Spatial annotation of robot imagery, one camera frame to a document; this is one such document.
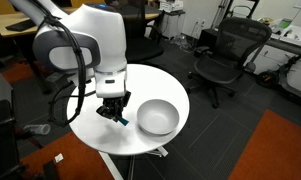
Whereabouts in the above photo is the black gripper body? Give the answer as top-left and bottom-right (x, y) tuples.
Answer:
(101, 96), (126, 113)

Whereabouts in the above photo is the teal capped marker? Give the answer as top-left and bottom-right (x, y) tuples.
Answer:
(117, 116), (131, 127)

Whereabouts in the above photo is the grey bowl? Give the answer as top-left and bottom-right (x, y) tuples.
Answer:
(136, 98), (181, 136)

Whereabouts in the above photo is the white table base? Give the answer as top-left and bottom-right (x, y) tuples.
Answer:
(98, 145), (169, 180)

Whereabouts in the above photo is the black padded office chair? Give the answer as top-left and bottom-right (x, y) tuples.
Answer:
(114, 0), (165, 64)

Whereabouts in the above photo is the white paper scrap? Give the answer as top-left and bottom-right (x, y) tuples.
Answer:
(53, 153), (65, 164)

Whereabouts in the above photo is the clear plastic bottle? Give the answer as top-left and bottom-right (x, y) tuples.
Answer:
(23, 123), (52, 136)

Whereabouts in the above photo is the black robot stand platform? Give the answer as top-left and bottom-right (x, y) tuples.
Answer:
(0, 61), (28, 180)

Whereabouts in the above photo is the black mesh office chair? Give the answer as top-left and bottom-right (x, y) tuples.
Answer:
(186, 16), (274, 109)

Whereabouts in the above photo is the white printer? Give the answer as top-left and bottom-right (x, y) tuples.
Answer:
(158, 0), (185, 14)

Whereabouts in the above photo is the black computer tower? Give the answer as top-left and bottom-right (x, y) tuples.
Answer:
(198, 28), (222, 58)

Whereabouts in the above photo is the black flat keyboard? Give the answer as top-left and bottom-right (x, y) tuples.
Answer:
(4, 18), (38, 33)

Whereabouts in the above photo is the light wooden desk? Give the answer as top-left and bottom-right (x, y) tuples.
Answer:
(0, 6), (161, 95)

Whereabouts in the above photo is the black tripod stand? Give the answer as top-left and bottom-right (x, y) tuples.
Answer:
(216, 0), (262, 22)

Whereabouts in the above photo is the black kick scooter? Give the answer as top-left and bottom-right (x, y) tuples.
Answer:
(254, 48), (301, 108)

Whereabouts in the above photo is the green screen device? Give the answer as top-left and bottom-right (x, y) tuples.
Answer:
(277, 18), (293, 30)

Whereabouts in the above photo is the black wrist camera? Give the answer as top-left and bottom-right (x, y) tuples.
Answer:
(122, 90), (132, 108)

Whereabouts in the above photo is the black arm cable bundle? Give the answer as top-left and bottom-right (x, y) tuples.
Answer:
(36, 0), (98, 128)

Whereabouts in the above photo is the black upright post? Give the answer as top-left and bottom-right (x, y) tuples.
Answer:
(41, 159), (61, 180)

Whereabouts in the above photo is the white pedestal cabinet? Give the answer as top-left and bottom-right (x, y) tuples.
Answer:
(161, 10), (186, 40)

